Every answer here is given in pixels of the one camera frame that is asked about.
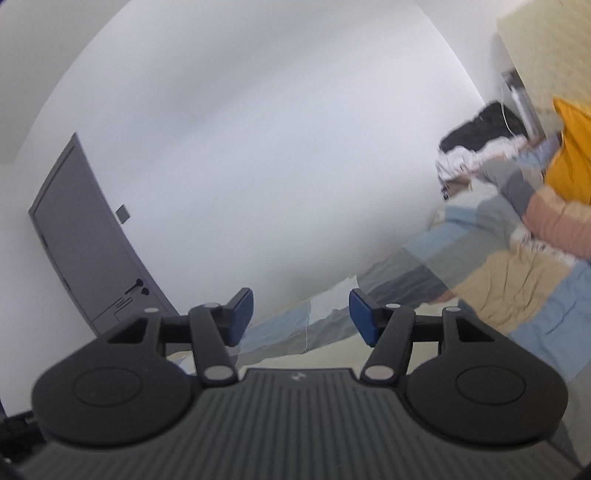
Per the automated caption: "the dark cloth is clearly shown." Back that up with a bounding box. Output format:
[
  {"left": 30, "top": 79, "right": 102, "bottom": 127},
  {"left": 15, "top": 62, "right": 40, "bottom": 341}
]
[{"left": 438, "top": 102, "right": 529, "bottom": 153}]

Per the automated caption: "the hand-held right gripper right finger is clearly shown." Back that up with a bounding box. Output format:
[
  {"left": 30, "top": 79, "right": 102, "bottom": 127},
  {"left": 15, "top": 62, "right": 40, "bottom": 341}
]
[{"left": 348, "top": 288, "right": 500, "bottom": 385}]

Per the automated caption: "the white cloth pile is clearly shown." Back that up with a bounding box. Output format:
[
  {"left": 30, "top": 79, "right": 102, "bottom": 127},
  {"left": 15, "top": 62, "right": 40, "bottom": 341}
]
[{"left": 436, "top": 137, "right": 529, "bottom": 183}]

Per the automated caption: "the patchwork quilt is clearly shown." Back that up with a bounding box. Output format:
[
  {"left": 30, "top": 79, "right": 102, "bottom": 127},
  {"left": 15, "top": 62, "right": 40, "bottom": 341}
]
[{"left": 231, "top": 134, "right": 591, "bottom": 384}]

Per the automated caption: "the yellow pillow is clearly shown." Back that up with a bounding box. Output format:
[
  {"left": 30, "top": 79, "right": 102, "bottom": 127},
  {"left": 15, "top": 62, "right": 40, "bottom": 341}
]
[{"left": 544, "top": 98, "right": 591, "bottom": 205}]

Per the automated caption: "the grey door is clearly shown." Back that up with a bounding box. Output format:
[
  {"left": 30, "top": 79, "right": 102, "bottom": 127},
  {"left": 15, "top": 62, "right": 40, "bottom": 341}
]
[{"left": 28, "top": 133, "right": 181, "bottom": 337}]

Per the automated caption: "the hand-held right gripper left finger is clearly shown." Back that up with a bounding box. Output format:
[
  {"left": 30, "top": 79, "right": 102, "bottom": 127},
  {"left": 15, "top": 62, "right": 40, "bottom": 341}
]
[{"left": 106, "top": 287, "right": 256, "bottom": 387}]

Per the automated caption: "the beige headboard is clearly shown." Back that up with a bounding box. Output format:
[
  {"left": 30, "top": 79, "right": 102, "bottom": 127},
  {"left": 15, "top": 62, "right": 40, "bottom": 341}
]
[{"left": 496, "top": 0, "right": 591, "bottom": 139}]

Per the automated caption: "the tan item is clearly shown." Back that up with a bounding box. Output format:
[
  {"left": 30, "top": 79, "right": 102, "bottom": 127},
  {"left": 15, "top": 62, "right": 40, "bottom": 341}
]
[{"left": 443, "top": 176, "right": 474, "bottom": 200}]

